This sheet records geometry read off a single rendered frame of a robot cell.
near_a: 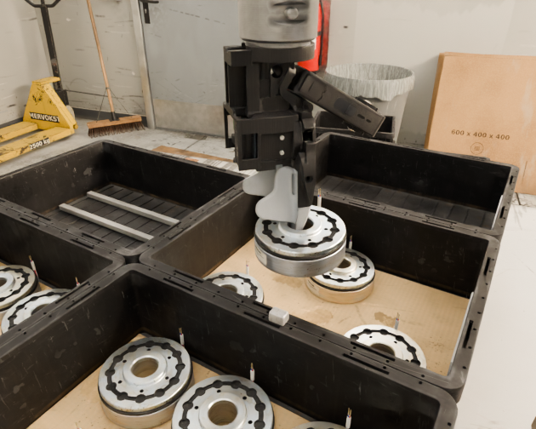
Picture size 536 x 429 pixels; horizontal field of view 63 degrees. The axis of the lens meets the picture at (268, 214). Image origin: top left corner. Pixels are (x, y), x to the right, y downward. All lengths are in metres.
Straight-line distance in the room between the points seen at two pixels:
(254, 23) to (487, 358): 0.64
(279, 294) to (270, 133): 0.30
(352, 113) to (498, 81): 2.73
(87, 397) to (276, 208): 0.30
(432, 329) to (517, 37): 2.80
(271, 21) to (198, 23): 3.31
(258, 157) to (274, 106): 0.05
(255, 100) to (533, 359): 0.63
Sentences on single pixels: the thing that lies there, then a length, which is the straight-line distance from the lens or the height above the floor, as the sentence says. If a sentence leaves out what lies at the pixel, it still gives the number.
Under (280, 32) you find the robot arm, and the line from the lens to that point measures 0.42.
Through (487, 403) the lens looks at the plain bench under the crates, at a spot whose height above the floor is 0.70.
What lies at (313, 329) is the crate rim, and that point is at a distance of 0.47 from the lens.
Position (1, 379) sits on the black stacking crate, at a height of 0.91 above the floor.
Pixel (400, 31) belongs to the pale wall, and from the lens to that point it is 3.30.
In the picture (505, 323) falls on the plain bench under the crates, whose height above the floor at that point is 0.70.
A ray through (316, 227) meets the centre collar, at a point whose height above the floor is 1.01.
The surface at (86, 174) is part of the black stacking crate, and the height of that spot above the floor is 0.87.
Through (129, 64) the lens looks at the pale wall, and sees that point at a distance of 4.19.
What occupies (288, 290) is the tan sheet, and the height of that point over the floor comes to 0.83.
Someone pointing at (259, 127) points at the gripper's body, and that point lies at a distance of 0.43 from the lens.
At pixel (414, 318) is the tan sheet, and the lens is 0.66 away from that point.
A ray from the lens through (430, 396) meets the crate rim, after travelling 0.43.
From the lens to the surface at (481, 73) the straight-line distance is 3.17.
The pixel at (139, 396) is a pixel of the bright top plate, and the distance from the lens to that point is 0.52.
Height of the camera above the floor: 1.25
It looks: 29 degrees down
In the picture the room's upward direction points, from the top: straight up
